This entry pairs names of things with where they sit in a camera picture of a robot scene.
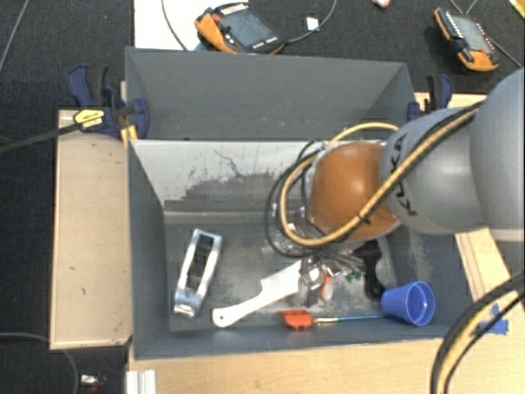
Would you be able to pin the white plastic comb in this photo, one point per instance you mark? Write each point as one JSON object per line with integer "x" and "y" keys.
{"x": 262, "y": 296}

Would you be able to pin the pale wood board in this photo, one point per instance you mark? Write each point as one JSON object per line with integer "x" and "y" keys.
{"x": 90, "y": 228}

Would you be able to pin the grey metal bin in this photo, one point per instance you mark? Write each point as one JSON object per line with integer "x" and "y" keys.
{"x": 246, "y": 97}

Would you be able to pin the orange and white small object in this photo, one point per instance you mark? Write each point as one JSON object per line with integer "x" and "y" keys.
{"x": 326, "y": 290}

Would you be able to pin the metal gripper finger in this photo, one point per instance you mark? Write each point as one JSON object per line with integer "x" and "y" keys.
{"x": 311, "y": 293}

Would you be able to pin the blue plastic cup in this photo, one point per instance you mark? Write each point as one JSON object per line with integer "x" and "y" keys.
{"x": 404, "y": 304}

